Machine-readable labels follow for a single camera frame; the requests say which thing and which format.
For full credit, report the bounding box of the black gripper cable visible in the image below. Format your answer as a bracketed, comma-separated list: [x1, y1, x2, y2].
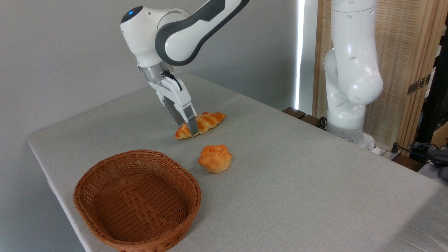
[162, 71, 183, 92]

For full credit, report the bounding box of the brass screen hinge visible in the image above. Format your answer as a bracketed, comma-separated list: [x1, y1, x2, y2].
[407, 73, 432, 96]

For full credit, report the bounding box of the brown woven wicker basket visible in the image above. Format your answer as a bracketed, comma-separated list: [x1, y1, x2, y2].
[73, 149, 202, 252]

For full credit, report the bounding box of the black cable bundle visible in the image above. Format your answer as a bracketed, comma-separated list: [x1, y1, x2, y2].
[391, 141, 448, 181]

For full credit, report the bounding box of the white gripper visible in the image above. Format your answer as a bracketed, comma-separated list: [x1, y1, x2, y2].
[154, 75, 200, 137]

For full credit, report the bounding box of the orange muffin-shaped bread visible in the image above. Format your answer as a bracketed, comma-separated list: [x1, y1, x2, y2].
[197, 144, 233, 174]

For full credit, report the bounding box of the braided golden bread loaf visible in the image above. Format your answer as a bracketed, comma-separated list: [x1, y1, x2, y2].
[174, 112, 226, 140]

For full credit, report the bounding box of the grey tablecloth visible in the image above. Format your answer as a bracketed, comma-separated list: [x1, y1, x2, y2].
[27, 73, 448, 252]

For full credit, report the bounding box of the dark brown wooden block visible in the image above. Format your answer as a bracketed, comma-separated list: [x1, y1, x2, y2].
[282, 107, 307, 120]
[300, 114, 328, 130]

